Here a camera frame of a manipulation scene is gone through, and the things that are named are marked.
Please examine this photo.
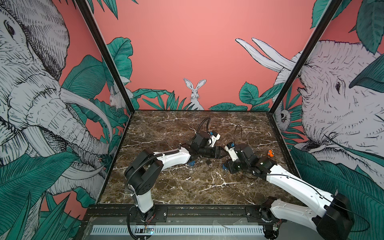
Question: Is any black front mounting rail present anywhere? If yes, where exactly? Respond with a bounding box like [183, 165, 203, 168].
[85, 203, 326, 224]

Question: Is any right black frame post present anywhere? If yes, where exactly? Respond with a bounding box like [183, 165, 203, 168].
[269, 0, 342, 115]

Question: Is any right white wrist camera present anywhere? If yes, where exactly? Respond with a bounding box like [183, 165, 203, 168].
[225, 142, 239, 162]

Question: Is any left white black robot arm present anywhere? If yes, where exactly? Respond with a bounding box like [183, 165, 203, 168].
[125, 131, 229, 214]

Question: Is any left black frame post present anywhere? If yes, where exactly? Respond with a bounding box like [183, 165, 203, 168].
[76, 0, 135, 114]

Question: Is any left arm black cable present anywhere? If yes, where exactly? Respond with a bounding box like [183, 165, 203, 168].
[196, 116, 212, 134]

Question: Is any black frame post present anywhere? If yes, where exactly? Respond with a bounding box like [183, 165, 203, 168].
[269, 0, 342, 115]
[76, 0, 135, 114]

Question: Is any white slotted cable duct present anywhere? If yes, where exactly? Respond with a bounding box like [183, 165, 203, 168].
[90, 225, 264, 236]

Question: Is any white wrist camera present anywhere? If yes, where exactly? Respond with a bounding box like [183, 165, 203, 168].
[225, 142, 239, 162]
[208, 131, 221, 148]

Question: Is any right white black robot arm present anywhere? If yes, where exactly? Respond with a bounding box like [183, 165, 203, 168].
[225, 143, 354, 240]

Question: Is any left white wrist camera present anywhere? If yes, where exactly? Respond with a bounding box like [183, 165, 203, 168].
[208, 131, 221, 148]

